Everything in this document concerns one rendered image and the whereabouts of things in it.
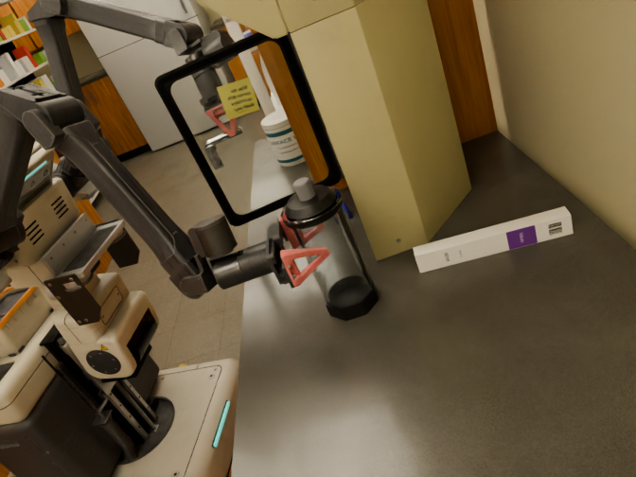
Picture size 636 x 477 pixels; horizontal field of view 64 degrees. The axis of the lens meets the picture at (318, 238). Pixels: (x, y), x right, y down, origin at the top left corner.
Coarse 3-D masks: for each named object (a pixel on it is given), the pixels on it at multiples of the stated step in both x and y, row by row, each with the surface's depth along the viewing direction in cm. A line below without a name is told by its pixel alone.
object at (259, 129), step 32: (256, 32) 109; (224, 64) 110; (256, 64) 112; (192, 96) 112; (224, 96) 114; (256, 96) 115; (288, 96) 116; (192, 128) 116; (224, 128) 117; (256, 128) 118; (288, 128) 120; (224, 160) 120; (256, 160) 122; (288, 160) 123; (320, 160) 125; (224, 192) 124; (256, 192) 126; (288, 192) 127
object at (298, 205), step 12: (300, 180) 84; (300, 192) 83; (312, 192) 84; (324, 192) 84; (288, 204) 85; (300, 204) 83; (312, 204) 82; (324, 204) 82; (288, 216) 84; (300, 216) 82
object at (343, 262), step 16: (336, 192) 85; (320, 224) 83; (336, 224) 84; (304, 240) 85; (320, 240) 84; (336, 240) 85; (352, 240) 88; (336, 256) 86; (352, 256) 88; (320, 272) 88; (336, 272) 87; (352, 272) 89; (320, 288) 93; (336, 288) 89; (352, 288) 90; (368, 288) 92; (336, 304) 92; (352, 304) 91
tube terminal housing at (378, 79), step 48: (288, 0) 79; (336, 0) 79; (384, 0) 85; (336, 48) 83; (384, 48) 86; (432, 48) 96; (336, 96) 87; (384, 96) 88; (432, 96) 98; (336, 144) 91; (384, 144) 92; (432, 144) 100; (384, 192) 97; (432, 192) 102; (384, 240) 102
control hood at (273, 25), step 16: (208, 0) 78; (224, 0) 78; (240, 0) 78; (256, 0) 78; (272, 0) 78; (224, 16) 79; (240, 16) 79; (256, 16) 79; (272, 16) 80; (272, 32) 81
